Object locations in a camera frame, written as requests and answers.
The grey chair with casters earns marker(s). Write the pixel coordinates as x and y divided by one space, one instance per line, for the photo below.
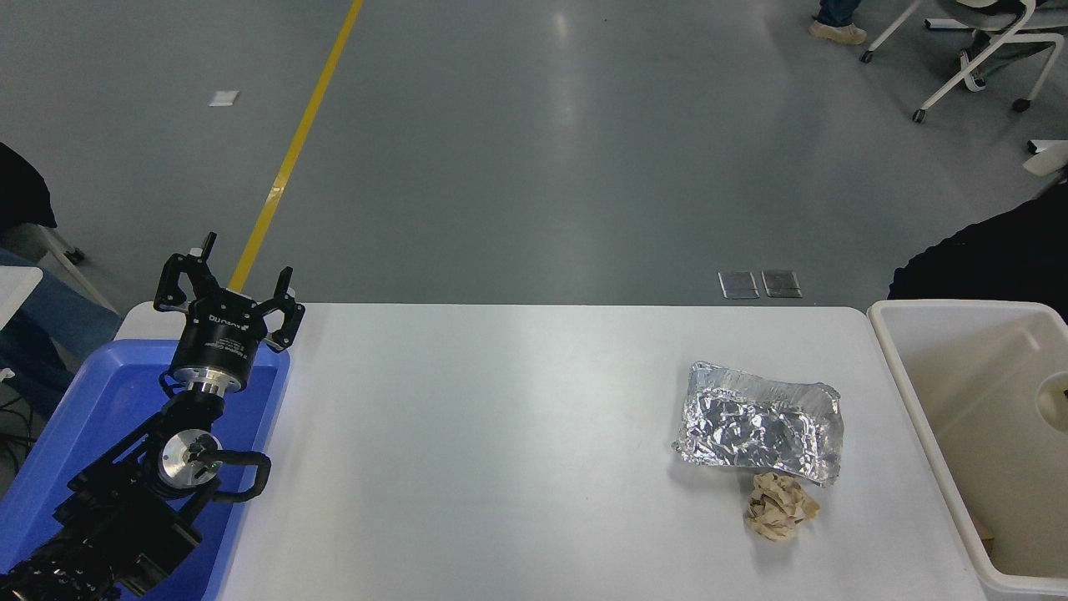
62 246

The tan paper piece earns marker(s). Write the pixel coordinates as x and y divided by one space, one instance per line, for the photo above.
983 534

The white paper cup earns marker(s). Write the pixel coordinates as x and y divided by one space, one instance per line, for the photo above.
1048 406

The walking person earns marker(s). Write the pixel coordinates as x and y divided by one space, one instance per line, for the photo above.
838 32

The white side table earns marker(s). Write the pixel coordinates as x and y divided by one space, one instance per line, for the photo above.
17 292

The seated person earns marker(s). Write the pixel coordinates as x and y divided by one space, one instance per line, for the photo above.
21 192

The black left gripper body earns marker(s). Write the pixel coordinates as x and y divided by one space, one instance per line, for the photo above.
219 338

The crumpled silver foil tray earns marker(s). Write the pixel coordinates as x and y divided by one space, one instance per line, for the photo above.
755 421

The crumpled tan paper ball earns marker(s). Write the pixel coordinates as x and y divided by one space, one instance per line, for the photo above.
780 505

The metal floor plate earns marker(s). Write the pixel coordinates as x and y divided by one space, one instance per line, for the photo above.
782 284
739 285

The white furniture piece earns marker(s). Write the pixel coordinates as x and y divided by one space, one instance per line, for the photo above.
1050 160

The large pale plastic bin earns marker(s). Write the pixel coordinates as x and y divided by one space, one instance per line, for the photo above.
959 392

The blue plastic tray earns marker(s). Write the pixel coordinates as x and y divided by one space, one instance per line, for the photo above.
100 401

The white rolling chair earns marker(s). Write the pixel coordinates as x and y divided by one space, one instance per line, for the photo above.
989 46

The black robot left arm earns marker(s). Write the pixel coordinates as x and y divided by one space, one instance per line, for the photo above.
125 517

